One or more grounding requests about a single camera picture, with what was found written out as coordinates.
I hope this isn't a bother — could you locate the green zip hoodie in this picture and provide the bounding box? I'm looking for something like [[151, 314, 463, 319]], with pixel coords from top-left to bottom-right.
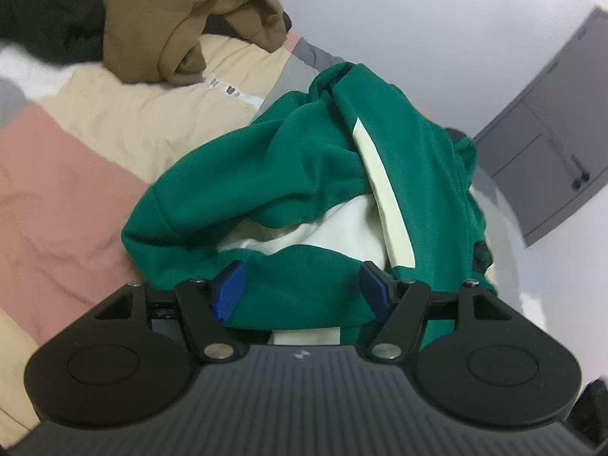
[[122, 62, 492, 345]]

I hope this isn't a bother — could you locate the patchwork bed sheet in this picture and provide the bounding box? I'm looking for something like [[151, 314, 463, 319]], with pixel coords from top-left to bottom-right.
[[1, 34, 336, 447]]

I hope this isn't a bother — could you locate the grey door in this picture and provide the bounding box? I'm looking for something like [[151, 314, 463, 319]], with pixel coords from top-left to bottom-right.
[[475, 7, 607, 245]]

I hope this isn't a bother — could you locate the brown hoodie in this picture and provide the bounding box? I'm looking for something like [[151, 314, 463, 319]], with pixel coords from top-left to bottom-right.
[[103, 0, 288, 86]]

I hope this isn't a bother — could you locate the black garment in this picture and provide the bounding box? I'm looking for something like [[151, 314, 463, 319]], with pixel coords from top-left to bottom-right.
[[1, 0, 105, 64]]

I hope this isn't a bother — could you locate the black door handle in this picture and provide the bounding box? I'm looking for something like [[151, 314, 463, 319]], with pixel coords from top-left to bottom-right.
[[571, 154, 591, 190]]

